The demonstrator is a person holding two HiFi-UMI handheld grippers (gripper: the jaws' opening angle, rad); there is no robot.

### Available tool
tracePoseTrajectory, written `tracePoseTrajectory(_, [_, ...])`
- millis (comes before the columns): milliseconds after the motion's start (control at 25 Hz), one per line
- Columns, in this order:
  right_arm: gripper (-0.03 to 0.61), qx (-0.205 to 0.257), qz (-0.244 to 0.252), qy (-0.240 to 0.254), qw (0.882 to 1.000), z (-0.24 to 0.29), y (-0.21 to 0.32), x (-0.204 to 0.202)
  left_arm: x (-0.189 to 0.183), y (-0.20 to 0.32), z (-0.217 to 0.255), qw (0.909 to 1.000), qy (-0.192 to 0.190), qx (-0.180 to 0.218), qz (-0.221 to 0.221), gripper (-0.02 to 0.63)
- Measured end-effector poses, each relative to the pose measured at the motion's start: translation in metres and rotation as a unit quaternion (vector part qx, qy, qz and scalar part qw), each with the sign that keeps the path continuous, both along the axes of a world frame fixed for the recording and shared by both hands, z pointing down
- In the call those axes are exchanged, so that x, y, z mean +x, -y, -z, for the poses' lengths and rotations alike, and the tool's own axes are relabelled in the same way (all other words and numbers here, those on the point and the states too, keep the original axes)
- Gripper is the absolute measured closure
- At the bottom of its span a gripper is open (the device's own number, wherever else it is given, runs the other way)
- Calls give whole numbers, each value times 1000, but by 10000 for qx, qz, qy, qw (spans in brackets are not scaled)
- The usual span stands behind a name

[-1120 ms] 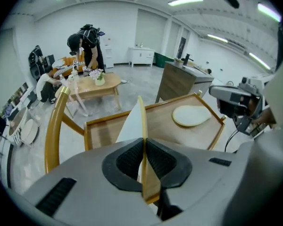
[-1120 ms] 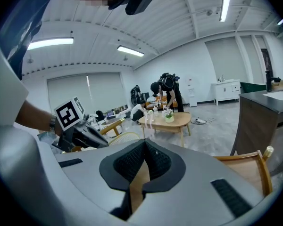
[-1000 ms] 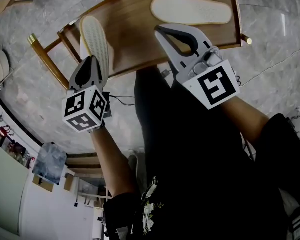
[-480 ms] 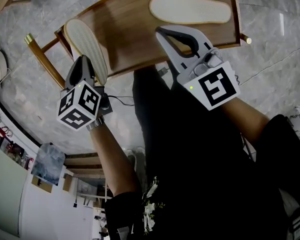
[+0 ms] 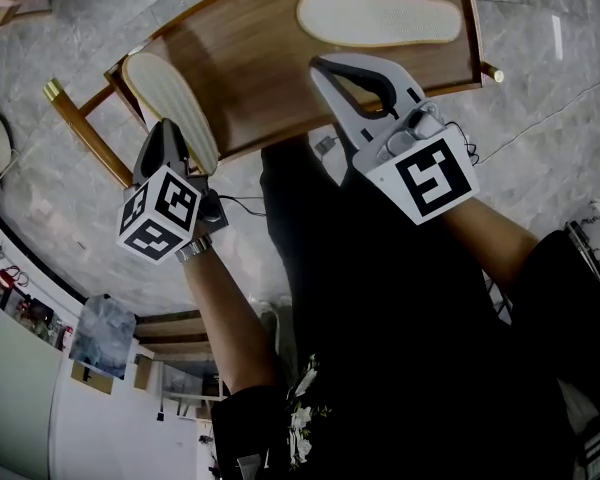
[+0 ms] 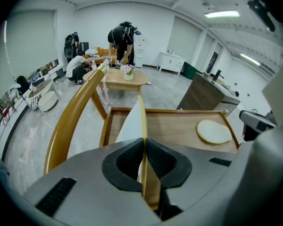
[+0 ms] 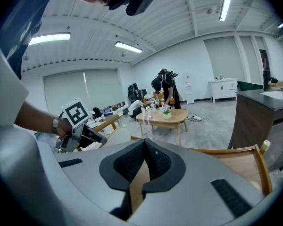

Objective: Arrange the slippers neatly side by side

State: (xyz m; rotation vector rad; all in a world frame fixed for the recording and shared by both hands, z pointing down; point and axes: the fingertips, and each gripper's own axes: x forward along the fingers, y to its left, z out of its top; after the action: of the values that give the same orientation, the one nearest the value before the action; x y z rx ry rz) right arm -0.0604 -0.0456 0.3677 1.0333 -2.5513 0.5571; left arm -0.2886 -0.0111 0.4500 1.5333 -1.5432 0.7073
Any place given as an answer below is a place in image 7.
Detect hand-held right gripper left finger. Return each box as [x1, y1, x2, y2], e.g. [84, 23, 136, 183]
[99, 139, 147, 192]

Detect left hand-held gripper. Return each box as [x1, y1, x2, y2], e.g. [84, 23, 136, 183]
[55, 98, 108, 153]

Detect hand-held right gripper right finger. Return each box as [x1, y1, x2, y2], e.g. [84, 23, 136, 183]
[142, 140, 187, 194]

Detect person's left forearm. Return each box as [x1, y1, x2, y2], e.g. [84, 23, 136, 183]
[14, 101, 55, 134]

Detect person's left hand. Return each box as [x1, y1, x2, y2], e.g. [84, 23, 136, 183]
[57, 118, 73, 141]

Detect silver metal wristwatch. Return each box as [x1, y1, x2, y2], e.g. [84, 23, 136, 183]
[52, 115, 60, 136]

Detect wooden wicker chair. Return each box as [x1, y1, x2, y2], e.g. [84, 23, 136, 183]
[75, 113, 142, 152]

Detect grey window blinds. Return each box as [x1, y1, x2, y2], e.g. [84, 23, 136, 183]
[42, 68, 124, 114]

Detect light wooden coffee table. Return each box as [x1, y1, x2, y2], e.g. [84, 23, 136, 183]
[135, 108, 189, 147]

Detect potted flowers in green pot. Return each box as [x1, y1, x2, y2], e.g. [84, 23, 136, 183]
[161, 103, 173, 120]

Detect black speaker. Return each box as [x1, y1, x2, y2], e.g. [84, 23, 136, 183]
[127, 82, 140, 104]

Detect orange sofa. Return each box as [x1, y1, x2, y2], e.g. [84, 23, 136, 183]
[142, 91, 175, 106]

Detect person's white shirt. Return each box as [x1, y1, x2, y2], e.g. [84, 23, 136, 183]
[0, 43, 62, 226]

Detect wooden chair with brass knob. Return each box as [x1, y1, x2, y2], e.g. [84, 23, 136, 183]
[187, 140, 273, 197]

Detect white water dispenser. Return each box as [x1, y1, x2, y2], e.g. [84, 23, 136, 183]
[183, 75, 195, 105]

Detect white cabinet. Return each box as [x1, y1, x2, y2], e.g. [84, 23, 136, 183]
[208, 77, 238, 104]

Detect dark wooden vanity counter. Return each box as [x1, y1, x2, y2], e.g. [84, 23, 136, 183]
[227, 88, 283, 172]

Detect green tub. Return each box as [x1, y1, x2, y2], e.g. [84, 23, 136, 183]
[237, 81, 265, 93]

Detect white sink basin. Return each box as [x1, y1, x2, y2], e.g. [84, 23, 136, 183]
[259, 90, 283, 101]

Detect black faucet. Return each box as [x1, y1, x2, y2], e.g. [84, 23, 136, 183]
[262, 70, 279, 91]

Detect dark wall poster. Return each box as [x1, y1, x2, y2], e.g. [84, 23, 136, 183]
[259, 48, 271, 77]

